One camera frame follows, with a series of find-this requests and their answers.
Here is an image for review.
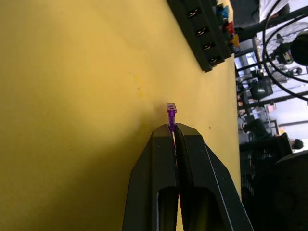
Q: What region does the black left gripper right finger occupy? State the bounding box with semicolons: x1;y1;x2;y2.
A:
173;122;255;231

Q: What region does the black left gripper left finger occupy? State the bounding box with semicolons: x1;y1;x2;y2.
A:
122;124;180;231

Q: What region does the small purple blade fuse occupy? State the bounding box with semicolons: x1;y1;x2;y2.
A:
166;103;178;133

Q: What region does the small black box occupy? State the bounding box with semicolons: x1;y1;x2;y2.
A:
249;77;274;100

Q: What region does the small orange blade fuse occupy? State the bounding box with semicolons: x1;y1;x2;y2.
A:
228;33;240;48

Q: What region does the black fuse box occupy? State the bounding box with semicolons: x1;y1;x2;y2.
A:
167;0;233;73

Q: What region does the small red blade fuse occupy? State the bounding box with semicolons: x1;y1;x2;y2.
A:
222;21;235;35

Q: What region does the small blue blade fuse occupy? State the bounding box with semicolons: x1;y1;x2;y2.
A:
216;5;228;19

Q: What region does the black mesh office chair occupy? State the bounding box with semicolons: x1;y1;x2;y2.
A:
239;133;293;195

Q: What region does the large black round housing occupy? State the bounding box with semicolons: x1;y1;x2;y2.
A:
254;150;308;231

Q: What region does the seated dark-haired person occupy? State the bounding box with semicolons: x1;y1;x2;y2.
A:
290;139;305;152

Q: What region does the yellow foam mat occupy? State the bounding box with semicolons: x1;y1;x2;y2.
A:
0;0;242;231

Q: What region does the black metal rack frame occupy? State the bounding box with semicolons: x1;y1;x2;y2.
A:
233;4;308;121

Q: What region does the black wire cage fan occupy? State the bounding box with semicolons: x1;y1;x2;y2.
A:
261;18;308;85

